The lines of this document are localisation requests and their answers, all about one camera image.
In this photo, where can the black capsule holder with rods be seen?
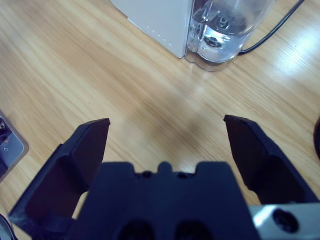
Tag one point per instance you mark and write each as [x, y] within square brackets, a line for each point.
[317, 140]

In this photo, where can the clear water tank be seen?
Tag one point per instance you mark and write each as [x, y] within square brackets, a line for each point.
[225, 50]

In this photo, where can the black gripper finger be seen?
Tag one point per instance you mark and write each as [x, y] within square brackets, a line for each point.
[270, 170]
[62, 175]

